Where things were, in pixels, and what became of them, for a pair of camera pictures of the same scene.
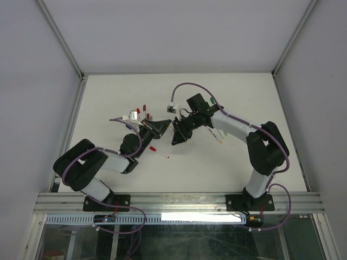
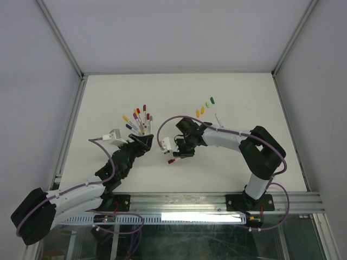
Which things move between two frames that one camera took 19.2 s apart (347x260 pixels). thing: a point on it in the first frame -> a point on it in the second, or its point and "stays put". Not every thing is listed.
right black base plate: (248, 202) stays put
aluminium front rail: (177, 203) stays put
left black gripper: (157, 128) -> (140, 144)
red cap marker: (138, 112) stays put
